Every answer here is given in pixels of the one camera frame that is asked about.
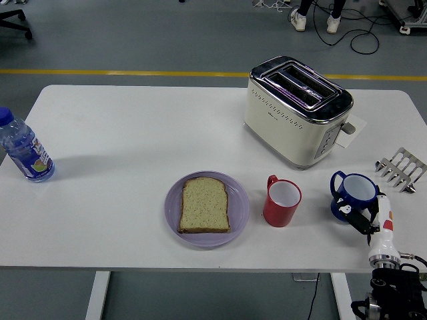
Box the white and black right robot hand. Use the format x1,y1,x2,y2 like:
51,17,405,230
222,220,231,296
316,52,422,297
332,192,400,263

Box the blue enamel cup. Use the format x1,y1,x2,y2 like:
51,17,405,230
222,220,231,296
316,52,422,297
330,170,380,225

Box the red enamel cup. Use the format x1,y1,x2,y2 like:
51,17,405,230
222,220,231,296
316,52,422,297
262,174,303,229

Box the bread slice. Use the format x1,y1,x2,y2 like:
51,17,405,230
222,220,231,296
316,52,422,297
177,177,232,235

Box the silver metal toast rack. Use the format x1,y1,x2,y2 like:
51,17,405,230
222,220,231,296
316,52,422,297
374,147,427,194

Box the white table leg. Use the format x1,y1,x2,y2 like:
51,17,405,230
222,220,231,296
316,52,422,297
330,272,357,320
85,271,111,320

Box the grey socket box under table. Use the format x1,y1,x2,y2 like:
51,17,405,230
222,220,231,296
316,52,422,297
292,273,320,283

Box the white paper card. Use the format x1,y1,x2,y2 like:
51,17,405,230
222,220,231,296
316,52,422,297
336,113,368,149

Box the cream and chrome toaster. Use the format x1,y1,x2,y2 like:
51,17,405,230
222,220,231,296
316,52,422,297
243,55,357,171

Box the purple plate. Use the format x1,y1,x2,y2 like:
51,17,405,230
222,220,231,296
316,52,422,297
163,170,251,248

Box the metal equipment cart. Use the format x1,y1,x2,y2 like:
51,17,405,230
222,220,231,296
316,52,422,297
380,0,427,34

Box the person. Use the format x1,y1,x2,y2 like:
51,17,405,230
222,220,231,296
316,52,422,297
289,0,348,35

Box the clear bottle with blue cap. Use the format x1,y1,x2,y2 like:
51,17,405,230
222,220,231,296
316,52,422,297
0,106,56,183

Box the black office chair base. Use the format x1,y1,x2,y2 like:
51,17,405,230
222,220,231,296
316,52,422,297
0,9,33,41

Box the black cable under table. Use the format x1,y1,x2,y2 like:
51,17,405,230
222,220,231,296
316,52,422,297
306,273,320,320

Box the black floor cable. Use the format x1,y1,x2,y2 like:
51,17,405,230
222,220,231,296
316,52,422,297
312,0,406,55

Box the white floor cables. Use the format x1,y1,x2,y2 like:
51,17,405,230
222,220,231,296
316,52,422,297
252,0,293,13

